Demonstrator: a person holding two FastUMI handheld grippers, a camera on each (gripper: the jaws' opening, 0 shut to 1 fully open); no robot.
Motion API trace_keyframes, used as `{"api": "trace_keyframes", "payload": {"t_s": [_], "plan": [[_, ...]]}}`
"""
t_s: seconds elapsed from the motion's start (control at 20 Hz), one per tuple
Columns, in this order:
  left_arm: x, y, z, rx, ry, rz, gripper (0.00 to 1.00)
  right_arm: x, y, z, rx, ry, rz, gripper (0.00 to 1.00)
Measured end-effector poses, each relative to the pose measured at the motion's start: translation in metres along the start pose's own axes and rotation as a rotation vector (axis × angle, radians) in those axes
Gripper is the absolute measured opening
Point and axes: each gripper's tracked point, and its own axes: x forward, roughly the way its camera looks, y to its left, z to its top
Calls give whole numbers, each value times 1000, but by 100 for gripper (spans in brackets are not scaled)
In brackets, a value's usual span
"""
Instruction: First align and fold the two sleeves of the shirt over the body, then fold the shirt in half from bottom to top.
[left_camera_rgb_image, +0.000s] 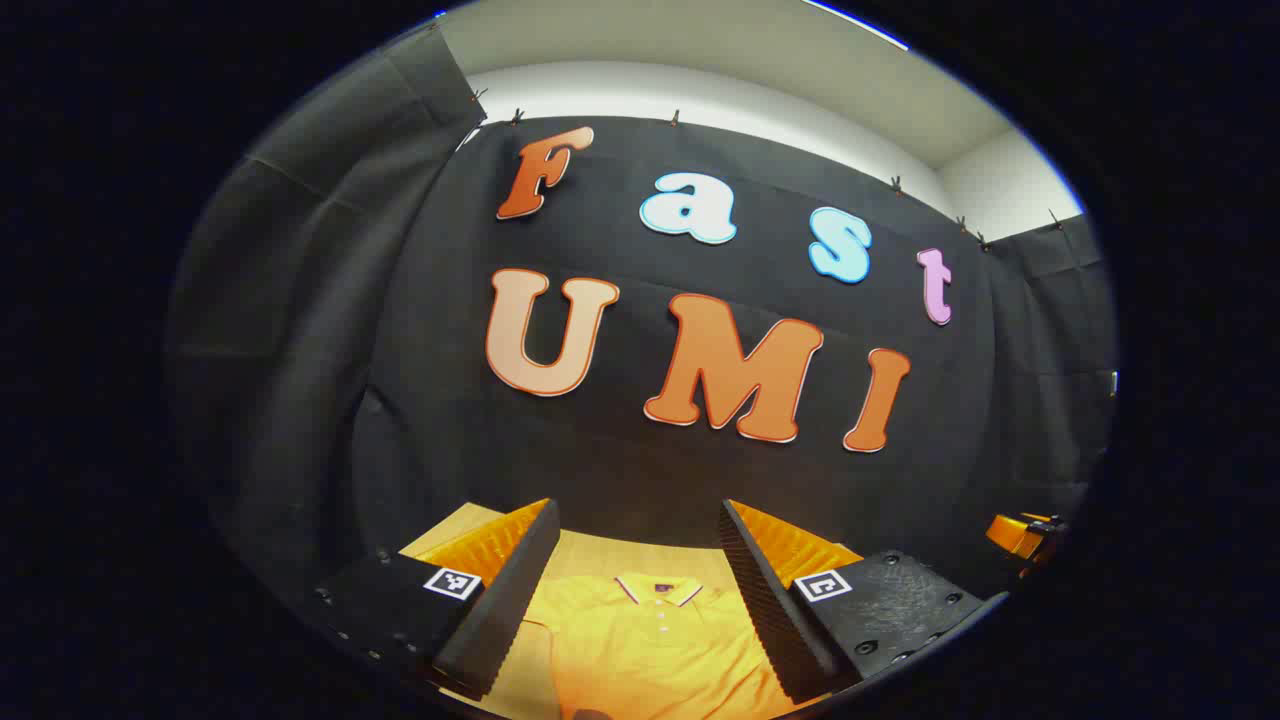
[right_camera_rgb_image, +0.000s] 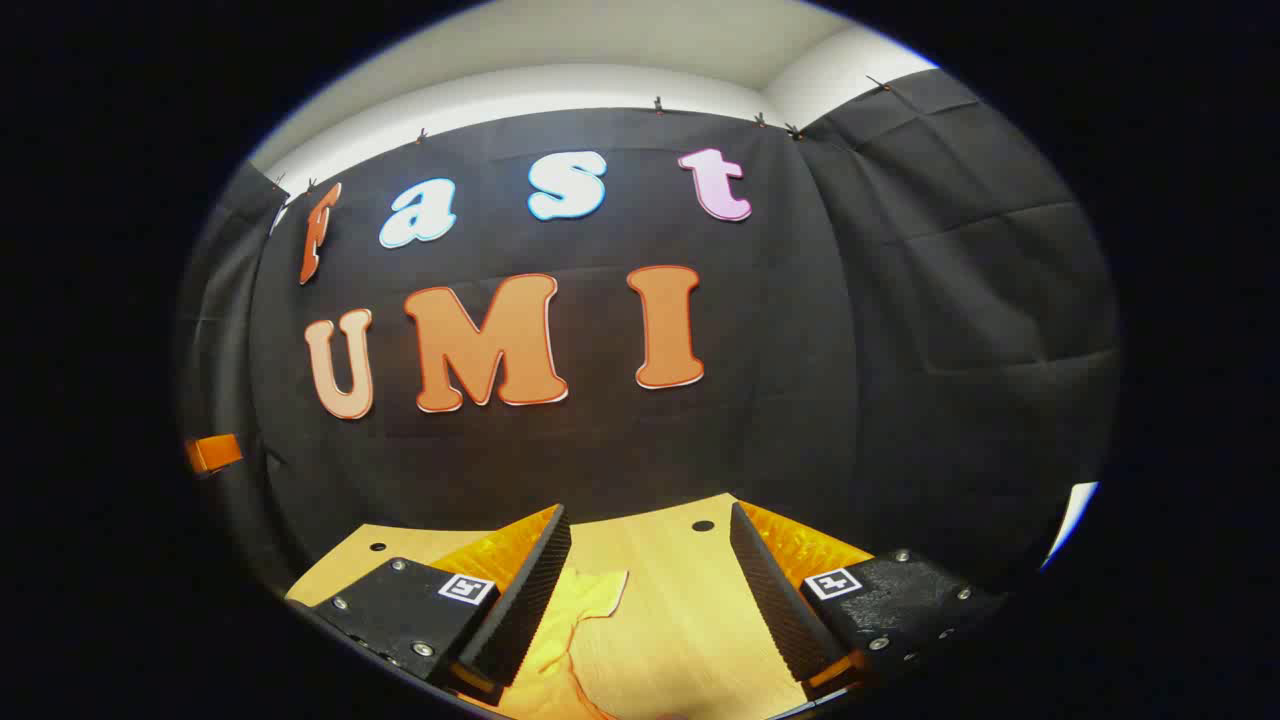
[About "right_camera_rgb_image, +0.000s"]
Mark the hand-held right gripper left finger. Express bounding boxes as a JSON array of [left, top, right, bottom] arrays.
[[287, 503, 573, 701]]

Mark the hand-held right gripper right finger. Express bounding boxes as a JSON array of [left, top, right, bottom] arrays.
[[728, 500, 1006, 703]]

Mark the orange T-shirt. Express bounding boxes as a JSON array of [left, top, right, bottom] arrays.
[[497, 568, 631, 720]]

